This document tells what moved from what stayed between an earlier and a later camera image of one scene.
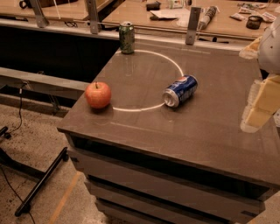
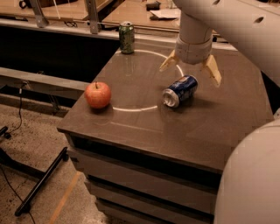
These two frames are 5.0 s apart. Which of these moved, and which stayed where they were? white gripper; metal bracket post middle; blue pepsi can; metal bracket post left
Moved: white gripper
Stayed: metal bracket post middle; metal bracket post left; blue pepsi can
